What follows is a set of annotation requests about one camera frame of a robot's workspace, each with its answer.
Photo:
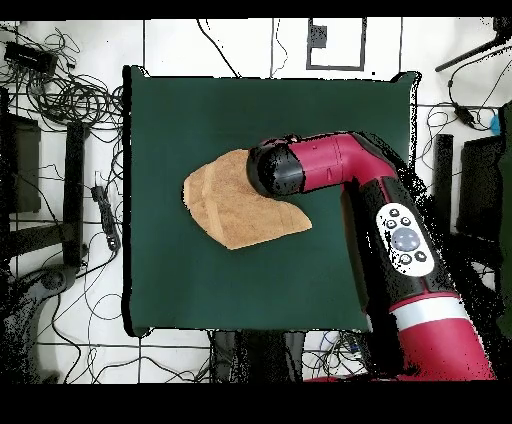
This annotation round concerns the tan terry cloth towel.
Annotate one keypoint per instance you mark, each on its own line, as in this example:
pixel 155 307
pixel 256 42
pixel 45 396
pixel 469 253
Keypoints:
pixel 228 204

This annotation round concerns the small blue object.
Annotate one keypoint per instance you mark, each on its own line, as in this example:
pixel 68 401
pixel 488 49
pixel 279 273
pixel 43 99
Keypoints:
pixel 496 124

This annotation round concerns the grey pedestal leg round foot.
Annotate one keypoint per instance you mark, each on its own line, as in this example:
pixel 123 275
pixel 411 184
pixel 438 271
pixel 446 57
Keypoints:
pixel 52 278

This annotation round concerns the black metal stand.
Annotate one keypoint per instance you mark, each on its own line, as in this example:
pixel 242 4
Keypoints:
pixel 480 180
pixel 74 180

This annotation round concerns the black tripod rod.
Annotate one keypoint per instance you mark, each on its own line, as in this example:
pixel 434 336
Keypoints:
pixel 460 59

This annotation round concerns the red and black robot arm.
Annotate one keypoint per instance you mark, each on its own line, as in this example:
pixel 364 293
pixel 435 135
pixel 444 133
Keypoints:
pixel 352 168

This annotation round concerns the black power adapter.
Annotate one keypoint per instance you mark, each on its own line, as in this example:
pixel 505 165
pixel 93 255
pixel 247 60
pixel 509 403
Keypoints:
pixel 464 114

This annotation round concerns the dark green table cloth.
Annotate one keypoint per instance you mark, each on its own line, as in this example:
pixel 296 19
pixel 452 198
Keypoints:
pixel 180 280

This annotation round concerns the dark grey square tag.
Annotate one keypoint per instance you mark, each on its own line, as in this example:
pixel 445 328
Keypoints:
pixel 318 36

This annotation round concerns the grey square frame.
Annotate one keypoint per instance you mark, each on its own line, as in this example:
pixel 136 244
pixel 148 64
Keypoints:
pixel 336 67

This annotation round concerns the black electronics box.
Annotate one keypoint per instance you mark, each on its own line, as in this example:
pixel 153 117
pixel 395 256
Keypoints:
pixel 30 59

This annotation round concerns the black power strip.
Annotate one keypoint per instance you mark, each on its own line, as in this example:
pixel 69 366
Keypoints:
pixel 107 218

